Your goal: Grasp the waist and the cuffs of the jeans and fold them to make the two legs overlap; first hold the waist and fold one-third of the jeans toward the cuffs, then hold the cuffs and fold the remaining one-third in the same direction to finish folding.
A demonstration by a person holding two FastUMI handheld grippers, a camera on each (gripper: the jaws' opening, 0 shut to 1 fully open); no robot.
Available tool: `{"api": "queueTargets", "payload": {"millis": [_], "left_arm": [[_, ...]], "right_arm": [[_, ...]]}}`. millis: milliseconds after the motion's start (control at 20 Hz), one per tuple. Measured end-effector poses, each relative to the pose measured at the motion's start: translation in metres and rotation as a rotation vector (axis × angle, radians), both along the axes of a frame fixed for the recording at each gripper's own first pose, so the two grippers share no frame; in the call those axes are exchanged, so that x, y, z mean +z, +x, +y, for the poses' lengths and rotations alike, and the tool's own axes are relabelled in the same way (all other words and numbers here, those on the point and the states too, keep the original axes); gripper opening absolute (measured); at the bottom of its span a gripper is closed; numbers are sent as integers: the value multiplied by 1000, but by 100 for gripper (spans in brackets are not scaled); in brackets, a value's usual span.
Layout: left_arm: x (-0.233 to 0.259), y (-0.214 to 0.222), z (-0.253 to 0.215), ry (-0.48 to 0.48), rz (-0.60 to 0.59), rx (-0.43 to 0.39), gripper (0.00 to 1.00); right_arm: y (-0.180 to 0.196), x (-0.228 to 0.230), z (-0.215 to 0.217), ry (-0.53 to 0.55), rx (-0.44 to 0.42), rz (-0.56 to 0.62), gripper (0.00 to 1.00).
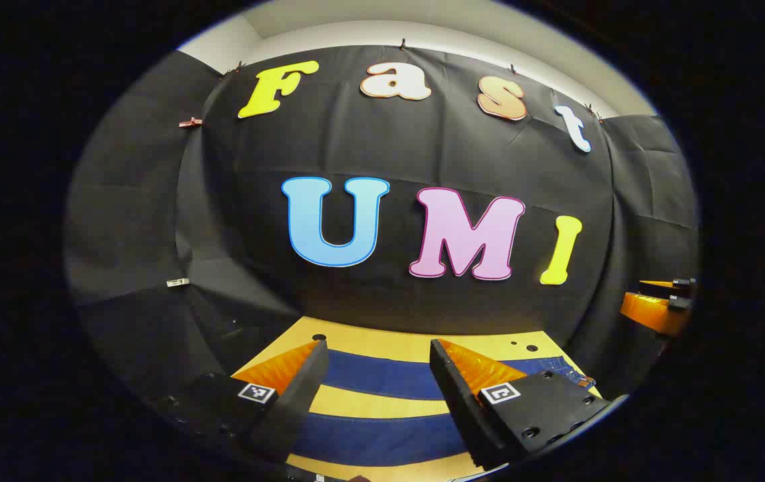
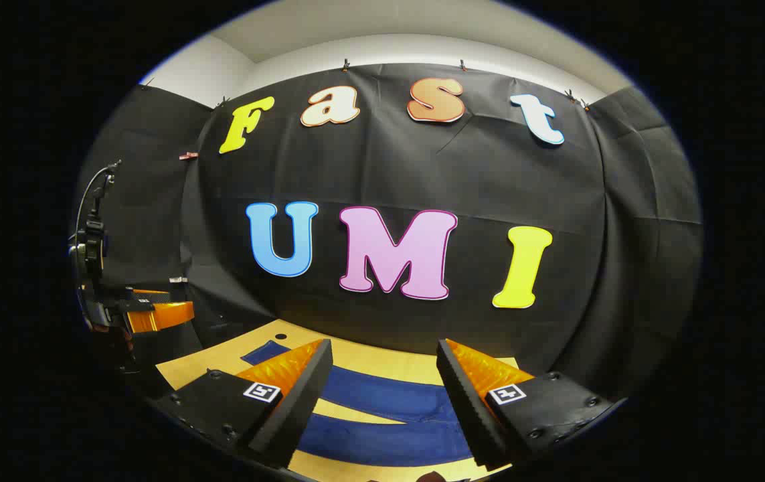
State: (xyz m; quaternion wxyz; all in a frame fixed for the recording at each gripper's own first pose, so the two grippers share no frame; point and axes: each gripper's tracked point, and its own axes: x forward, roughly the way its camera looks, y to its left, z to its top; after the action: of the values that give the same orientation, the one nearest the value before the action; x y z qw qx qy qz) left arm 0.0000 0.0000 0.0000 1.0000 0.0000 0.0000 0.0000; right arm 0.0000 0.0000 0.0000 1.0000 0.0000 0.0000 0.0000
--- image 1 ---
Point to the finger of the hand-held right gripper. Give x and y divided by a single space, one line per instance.
656 286
650 311

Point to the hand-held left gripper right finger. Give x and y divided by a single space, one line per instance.
462 408

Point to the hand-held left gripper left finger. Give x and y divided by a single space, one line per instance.
295 402

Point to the blue denim jeans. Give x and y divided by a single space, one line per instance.
382 438

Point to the small white tag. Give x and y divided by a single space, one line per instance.
178 282

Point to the black backdrop cloth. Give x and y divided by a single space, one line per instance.
389 147

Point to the small red clip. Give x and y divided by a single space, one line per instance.
189 122

